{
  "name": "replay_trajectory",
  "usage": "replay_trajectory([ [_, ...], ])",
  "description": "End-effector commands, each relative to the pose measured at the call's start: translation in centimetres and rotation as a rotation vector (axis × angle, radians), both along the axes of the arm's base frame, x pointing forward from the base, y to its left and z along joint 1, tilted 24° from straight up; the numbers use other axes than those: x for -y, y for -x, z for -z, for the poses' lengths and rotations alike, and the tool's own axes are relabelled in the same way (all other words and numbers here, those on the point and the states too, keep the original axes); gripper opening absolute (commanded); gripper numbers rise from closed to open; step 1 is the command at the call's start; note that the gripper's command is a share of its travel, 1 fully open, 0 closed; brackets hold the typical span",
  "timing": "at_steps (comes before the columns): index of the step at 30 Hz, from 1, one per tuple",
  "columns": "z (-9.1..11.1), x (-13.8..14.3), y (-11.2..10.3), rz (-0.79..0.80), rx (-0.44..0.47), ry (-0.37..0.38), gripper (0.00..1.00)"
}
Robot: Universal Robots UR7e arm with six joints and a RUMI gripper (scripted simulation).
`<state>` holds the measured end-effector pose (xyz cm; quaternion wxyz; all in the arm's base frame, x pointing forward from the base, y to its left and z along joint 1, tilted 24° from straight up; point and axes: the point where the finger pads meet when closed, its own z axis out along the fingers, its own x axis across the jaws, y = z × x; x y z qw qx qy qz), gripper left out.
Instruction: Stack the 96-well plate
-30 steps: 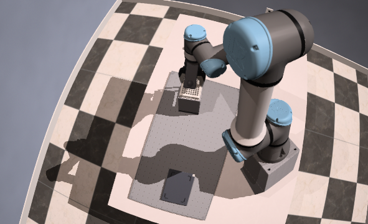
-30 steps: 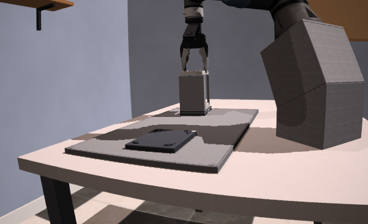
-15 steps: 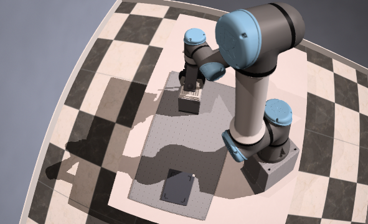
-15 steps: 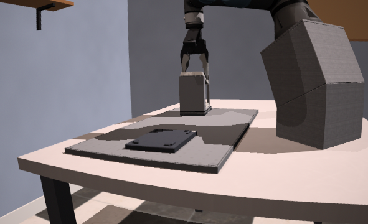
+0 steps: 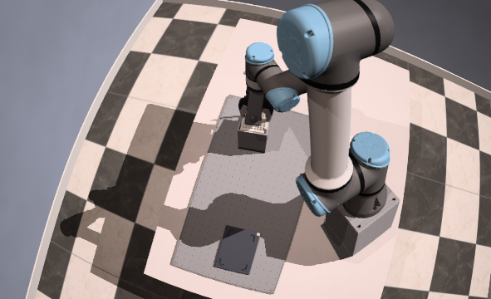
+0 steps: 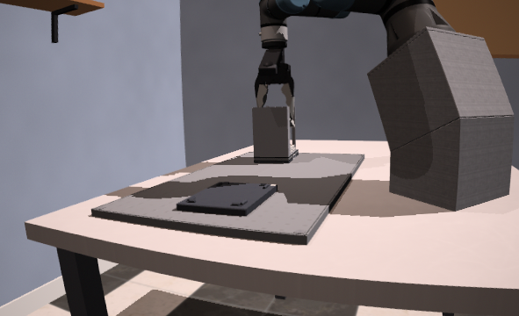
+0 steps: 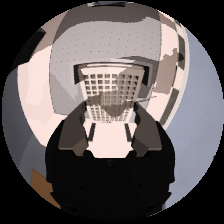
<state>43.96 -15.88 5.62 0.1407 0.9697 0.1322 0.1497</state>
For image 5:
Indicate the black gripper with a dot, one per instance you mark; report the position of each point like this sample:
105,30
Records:
243,102

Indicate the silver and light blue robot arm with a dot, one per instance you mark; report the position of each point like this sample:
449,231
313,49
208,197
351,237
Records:
322,44

